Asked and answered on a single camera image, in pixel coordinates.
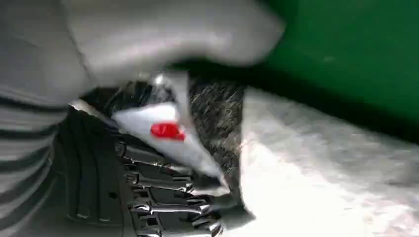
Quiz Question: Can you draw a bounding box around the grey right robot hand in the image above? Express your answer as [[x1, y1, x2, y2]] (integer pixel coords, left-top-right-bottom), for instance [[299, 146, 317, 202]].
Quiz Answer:
[[0, 0, 286, 237]]

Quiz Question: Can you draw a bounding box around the green conveyor belt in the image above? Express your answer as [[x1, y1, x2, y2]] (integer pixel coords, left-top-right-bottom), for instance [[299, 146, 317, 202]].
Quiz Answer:
[[258, 0, 419, 125]]

